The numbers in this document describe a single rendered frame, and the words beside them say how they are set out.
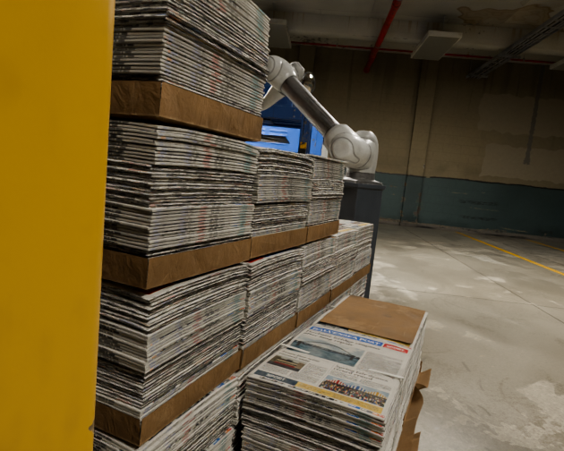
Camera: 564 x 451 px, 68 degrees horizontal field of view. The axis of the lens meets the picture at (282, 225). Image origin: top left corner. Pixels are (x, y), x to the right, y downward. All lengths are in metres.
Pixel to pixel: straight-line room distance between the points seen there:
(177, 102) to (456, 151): 10.99
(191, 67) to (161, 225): 0.23
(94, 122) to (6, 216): 0.07
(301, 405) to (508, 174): 11.23
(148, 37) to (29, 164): 0.40
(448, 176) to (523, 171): 1.80
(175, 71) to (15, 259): 0.42
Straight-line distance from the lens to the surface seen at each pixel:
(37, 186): 0.24
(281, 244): 0.96
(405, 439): 1.21
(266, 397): 0.91
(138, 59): 0.61
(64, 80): 0.25
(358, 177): 2.26
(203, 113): 0.65
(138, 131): 0.60
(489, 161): 11.73
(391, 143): 11.13
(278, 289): 0.98
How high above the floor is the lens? 1.01
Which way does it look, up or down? 7 degrees down
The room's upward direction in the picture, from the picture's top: 6 degrees clockwise
